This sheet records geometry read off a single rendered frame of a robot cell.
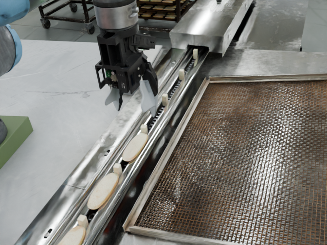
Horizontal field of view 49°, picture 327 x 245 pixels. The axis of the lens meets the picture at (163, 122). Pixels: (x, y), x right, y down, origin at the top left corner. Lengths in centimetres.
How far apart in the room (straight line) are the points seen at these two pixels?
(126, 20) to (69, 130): 42
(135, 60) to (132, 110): 26
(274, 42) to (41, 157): 89
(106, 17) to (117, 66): 9
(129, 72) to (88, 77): 55
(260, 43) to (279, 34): 11
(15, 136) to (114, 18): 44
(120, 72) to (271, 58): 69
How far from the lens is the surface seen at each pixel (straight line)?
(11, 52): 94
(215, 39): 116
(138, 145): 81
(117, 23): 64
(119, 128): 86
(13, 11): 57
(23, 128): 97
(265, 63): 120
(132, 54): 70
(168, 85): 103
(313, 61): 124
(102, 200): 71
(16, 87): 124
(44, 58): 138
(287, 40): 139
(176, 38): 119
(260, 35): 142
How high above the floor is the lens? 138
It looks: 37 degrees down
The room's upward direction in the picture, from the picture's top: 5 degrees counter-clockwise
